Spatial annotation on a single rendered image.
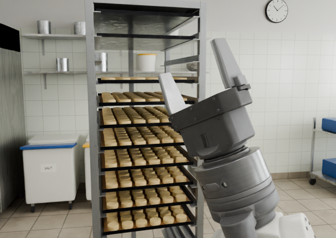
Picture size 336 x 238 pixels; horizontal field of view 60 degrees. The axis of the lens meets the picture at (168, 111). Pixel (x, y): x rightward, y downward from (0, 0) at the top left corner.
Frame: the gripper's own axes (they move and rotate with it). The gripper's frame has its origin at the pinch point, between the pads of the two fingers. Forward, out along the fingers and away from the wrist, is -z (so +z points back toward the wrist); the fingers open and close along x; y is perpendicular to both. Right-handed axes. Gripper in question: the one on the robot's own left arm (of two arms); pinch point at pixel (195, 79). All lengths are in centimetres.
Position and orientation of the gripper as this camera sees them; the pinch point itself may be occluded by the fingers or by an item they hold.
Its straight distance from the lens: 38.8
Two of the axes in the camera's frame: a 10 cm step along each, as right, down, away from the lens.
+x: 6.0, -2.9, -7.4
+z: 3.5, 9.3, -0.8
